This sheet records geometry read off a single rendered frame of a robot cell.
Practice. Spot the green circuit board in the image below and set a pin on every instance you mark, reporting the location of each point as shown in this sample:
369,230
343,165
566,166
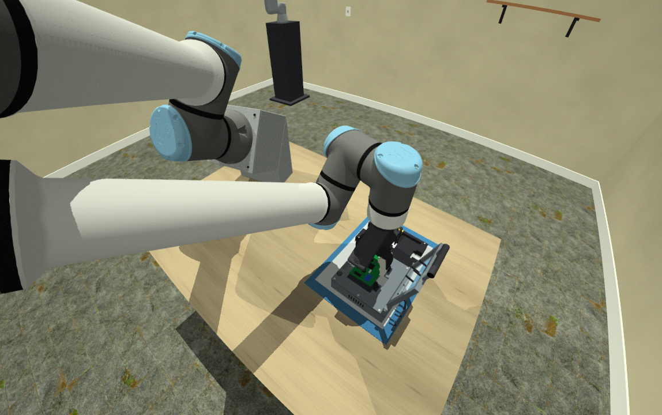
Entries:
370,274

